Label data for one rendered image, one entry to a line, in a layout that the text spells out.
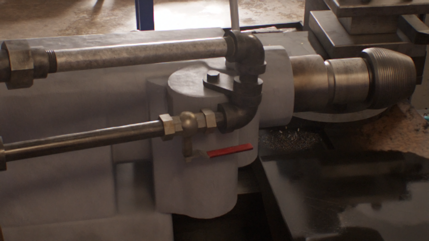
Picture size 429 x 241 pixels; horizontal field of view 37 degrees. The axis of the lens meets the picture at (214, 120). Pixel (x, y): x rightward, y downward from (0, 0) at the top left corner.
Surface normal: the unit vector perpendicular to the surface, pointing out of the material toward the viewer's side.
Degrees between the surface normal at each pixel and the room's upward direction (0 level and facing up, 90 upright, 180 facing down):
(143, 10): 90
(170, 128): 60
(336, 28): 0
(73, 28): 0
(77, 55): 46
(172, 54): 81
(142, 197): 0
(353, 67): 31
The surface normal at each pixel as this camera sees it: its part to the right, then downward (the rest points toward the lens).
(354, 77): 0.13, -0.11
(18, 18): 0.00, -0.86
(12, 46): 0.20, -0.79
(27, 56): 0.45, -0.13
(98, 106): 0.15, 0.37
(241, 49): 0.48, 0.30
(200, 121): 0.38, 0.09
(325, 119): -0.11, -0.44
